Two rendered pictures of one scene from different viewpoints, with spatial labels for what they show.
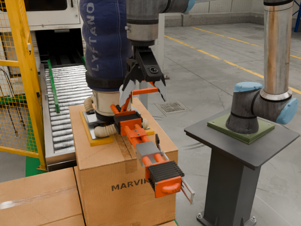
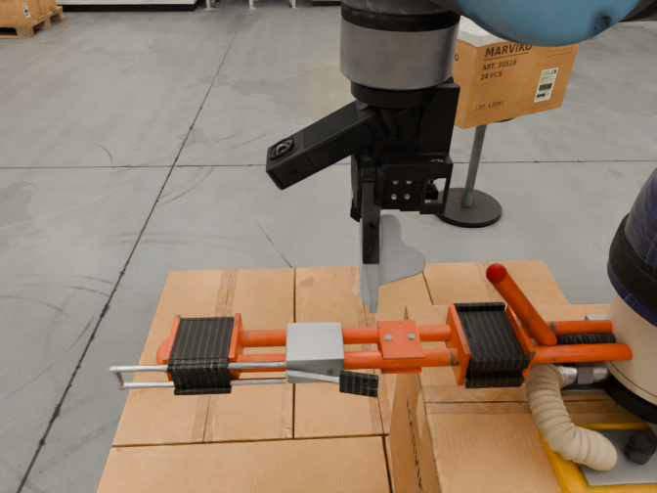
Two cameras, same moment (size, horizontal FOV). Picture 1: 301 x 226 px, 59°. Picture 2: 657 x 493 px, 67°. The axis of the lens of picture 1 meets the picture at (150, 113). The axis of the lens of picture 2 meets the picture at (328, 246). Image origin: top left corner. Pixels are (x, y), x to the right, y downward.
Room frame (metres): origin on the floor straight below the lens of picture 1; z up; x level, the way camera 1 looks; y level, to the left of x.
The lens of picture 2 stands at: (0.86, -0.38, 1.55)
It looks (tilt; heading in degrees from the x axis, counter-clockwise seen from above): 37 degrees down; 109
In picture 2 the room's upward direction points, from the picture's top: straight up
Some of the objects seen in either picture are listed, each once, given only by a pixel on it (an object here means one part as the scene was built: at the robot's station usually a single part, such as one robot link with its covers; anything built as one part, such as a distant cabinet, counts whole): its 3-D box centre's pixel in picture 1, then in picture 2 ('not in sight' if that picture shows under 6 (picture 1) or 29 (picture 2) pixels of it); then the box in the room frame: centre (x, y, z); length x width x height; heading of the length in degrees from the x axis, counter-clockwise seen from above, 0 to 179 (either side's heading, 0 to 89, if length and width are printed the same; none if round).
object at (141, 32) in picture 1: (141, 31); (396, 47); (0.78, 0.03, 1.43); 0.10 x 0.09 x 0.05; 111
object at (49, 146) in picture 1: (45, 101); not in sight; (2.44, 1.05, 0.50); 2.31 x 0.05 x 0.19; 21
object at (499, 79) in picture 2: not in sight; (494, 63); (0.83, 2.15, 0.82); 0.60 x 0.40 x 0.40; 45
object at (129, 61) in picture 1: (141, 59); (396, 143); (0.79, 0.03, 1.35); 0.09 x 0.08 x 0.12; 21
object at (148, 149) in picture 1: (147, 153); (315, 352); (0.71, 0.01, 1.07); 0.07 x 0.07 x 0.04; 21
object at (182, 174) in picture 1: (171, 162); (245, 381); (0.66, -0.06, 1.07); 0.31 x 0.03 x 0.05; 21
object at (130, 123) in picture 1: (128, 122); (485, 343); (0.91, 0.09, 1.07); 0.10 x 0.08 x 0.06; 111
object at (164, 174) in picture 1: (162, 178); (206, 348); (0.59, -0.03, 1.07); 0.08 x 0.07 x 0.05; 21
